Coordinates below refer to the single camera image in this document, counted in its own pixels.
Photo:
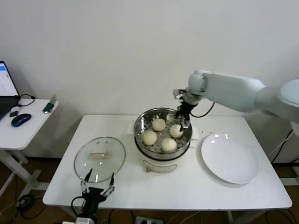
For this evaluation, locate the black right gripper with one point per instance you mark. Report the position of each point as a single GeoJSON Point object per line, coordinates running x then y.
{"type": "Point", "coordinates": [185, 111]}

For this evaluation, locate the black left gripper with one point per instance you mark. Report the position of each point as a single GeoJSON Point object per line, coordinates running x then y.
{"type": "Point", "coordinates": [92, 203]}

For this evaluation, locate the white steamed baozi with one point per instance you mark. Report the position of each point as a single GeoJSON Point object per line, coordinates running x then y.
{"type": "Point", "coordinates": [158, 124]}
{"type": "Point", "coordinates": [175, 131]}
{"type": "Point", "coordinates": [149, 138]}
{"type": "Point", "coordinates": [168, 145]}

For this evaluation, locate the round glass pot lid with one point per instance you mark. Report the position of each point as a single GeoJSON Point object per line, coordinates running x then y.
{"type": "Point", "coordinates": [100, 154]}

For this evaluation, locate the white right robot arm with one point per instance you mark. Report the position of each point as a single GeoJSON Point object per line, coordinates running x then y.
{"type": "Point", "coordinates": [233, 91]}

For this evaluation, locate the perforated steel steamer basket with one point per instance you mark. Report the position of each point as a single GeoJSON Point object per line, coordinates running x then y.
{"type": "Point", "coordinates": [163, 156]}

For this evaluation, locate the white electric cooker pot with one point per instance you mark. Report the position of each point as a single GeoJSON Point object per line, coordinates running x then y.
{"type": "Point", "coordinates": [158, 166]}

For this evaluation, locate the white power strip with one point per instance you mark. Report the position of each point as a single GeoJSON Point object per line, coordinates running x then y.
{"type": "Point", "coordinates": [147, 220]}

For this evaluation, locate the white round plate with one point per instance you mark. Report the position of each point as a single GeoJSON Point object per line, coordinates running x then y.
{"type": "Point", "coordinates": [229, 158]}

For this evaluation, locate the white side desk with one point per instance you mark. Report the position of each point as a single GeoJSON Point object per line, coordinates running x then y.
{"type": "Point", "coordinates": [25, 135]}

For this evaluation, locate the green and silver tool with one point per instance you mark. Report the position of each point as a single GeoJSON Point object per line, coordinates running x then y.
{"type": "Point", "coordinates": [47, 107]}

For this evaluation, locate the blue computer mouse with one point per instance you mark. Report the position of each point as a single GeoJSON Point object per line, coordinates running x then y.
{"type": "Point", "coordinates": [21, 120]}

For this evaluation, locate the small black adapter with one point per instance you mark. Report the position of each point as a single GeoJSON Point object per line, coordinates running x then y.
{"type": "Point", "coordinates": [13, 114]}

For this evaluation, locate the black laptop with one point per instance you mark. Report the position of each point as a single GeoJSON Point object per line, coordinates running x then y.
{"type": "Point", "coordinates": [7, 79]}

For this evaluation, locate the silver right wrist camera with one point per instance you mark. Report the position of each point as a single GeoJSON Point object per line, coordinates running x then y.
{"type": "Point", "coordinates": [178, 93]}

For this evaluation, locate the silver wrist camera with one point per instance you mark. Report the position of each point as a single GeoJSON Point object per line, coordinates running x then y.
{"type": "Point", "coordinates": [85, 221]}
{"type": "Point", "coordinates": [178, 93]}

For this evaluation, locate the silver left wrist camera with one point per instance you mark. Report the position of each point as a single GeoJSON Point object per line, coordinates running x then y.
{"type": "Point", "coordinates": [85, 221]}

